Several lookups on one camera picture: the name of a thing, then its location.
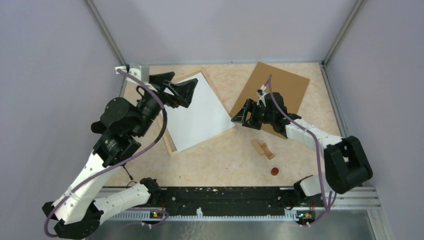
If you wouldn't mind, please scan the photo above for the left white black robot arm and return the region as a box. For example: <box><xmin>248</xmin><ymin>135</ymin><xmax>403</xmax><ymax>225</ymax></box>
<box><xmin>42</xmin><ymin>68</ymin><xmax>198</xmax><ymax>240</ymax></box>

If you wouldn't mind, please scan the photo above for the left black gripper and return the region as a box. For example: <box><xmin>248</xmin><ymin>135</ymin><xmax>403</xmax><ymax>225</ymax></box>
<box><xmin>134</xmin><ymin>71</ymin><xmax>200</xmax><ymax>137</ymax></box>

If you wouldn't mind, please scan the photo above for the darker wooden block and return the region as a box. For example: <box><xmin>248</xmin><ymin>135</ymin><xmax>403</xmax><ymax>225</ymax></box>
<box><xmin>259</xmin><ymin>143</ymin><xmax>275</xmax><ymax>160</ymax></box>

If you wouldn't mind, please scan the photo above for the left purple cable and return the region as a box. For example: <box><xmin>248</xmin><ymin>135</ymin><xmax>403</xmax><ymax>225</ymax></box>
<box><xmin>43</xmin><ymin>68</ymin><xmax>168</xmax><ymax>238</ymax></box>

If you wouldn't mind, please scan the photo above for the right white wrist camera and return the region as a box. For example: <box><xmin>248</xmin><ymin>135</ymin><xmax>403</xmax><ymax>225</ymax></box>
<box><xmin>257</xmin><ymin>84</ymin><xmax>268</xmax><ymax>98</ymax></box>

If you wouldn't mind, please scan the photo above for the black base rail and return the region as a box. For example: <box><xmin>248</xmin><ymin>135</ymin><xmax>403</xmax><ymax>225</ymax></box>
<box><xmin>130</xmin><ymin>186</ymin><xmax>327</xmax><ymax>220</ymax></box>

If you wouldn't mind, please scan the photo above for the small brown round disc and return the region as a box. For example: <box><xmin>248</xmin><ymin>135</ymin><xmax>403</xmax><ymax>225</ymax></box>
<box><xmin>270</xmin><ymin>167</ymin><xmax>279</xmax><ymax>176</ymax></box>

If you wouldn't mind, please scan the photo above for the brown frame backing board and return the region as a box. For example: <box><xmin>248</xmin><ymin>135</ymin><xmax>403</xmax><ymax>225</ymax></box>
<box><xmin>229</xmin><ymin>62</ymin><xmax>310</xmax><ymax>117</ymax></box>

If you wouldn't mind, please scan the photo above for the black microphone on stand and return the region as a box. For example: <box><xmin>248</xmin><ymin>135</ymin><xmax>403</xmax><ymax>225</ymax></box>
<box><xmin>90</xmin><ymin>121</ymin><xmax>105</xmax><ymax>134</ymax></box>

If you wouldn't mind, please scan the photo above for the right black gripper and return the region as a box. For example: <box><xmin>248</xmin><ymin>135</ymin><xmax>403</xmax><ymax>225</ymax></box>
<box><xmin>231</xmin><ymin>98</ymin><xmax>275</xmax><ymax>130</ymax></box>

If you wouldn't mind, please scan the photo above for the wooden picture frame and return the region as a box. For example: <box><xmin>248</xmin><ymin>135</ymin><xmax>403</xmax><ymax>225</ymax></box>
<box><xmin>155</xmin><ymin>67</ymin><xmax>238</xmax><ymax>157</ymax></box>

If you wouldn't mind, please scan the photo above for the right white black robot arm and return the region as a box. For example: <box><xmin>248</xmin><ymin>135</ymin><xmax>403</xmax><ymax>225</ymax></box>
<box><xmin>231</xmin><ymin>92</ymin><xmax>374</xmax><ymax>206</ymax></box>

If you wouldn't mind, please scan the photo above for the light wooden block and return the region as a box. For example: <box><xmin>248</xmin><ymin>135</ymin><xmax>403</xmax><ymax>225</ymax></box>
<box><xmin>250</xmin><ymin>139</ymin><xmax>265</xmax><ymax>156</ymax></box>

